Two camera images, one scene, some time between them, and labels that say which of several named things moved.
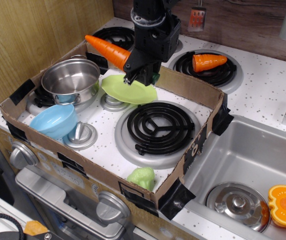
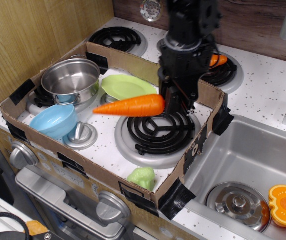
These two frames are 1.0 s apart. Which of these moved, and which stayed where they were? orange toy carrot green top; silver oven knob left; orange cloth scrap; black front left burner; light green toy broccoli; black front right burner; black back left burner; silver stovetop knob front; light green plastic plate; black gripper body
Moved: orange toy carrot green top; black gripper body
Stayed: black front left burner; light green toy broccoli; silver oven knob left; black back left burner; orange cloth scrap; light green plastic plate; black front right burner; silver stovetop knob front
